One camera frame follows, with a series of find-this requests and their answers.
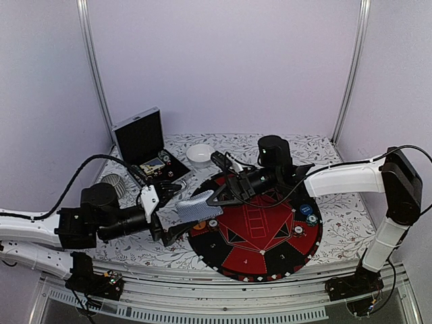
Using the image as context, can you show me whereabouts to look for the right aluminium frame post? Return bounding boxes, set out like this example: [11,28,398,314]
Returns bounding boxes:
[331,0,371,145]

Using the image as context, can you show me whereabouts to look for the boxed playing card deck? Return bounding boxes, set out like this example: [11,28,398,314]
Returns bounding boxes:
[140,157,165,175]

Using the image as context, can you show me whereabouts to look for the white ceramic bowl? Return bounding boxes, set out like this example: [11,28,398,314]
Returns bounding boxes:
[186,144,215,168]

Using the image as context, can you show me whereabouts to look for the orange big blind button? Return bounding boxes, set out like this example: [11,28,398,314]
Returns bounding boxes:
[192,221,207,231]

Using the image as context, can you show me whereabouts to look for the striped grey cup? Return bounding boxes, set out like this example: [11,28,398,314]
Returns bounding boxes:
[101,173,126,198]

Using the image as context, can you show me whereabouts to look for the left aluminium frame post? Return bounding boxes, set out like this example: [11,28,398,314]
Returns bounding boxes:
[76,0,112,133]

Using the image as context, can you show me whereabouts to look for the row of poker chips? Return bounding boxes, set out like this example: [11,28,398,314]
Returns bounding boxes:
[130,165,148,186]

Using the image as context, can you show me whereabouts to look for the orange black hundred chip stack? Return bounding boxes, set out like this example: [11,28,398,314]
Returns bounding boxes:
[207,219,219,232]

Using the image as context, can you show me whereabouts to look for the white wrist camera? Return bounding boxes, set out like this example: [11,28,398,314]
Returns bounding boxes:
[211,151,244,173]
[140,182,182,223]

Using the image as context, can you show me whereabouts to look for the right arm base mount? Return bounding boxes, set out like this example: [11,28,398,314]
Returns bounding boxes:
[325,267,384,317]

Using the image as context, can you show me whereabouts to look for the aluminium frame post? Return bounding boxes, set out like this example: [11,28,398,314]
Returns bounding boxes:
[331,0,371,145]
[76,0,112,133]

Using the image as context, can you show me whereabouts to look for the aluminium poker chip case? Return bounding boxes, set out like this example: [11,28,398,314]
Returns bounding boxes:
[112,107,190,190]

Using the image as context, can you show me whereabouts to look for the green fifty poker chip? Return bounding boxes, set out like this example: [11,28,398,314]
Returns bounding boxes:
[306,214,319,227]

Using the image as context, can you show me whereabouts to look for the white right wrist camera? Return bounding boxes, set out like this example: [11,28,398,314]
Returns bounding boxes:
[211,151,244,173]

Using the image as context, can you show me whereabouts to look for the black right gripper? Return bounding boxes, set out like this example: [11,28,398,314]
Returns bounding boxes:
[207,167,280,208]

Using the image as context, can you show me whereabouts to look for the round red black poker mat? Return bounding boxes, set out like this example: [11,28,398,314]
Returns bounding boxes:
[188,189,323,282]

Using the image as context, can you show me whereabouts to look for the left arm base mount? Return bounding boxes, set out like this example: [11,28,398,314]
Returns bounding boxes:
[65,252,124,301]

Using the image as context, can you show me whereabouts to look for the blue small blind button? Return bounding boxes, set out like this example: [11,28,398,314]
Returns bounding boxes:
[299,204,313,216]

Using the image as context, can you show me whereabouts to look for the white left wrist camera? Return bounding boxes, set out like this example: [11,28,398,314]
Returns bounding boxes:
[140,182,182,223]

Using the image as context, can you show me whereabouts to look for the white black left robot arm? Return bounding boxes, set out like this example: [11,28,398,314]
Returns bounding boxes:
[1,155,197,293]

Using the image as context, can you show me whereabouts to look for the short green chip row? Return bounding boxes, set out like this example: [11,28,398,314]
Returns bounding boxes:
[158,151,171,164]

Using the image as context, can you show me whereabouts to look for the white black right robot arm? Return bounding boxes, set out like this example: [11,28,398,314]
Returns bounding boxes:
[205,135,423,294]

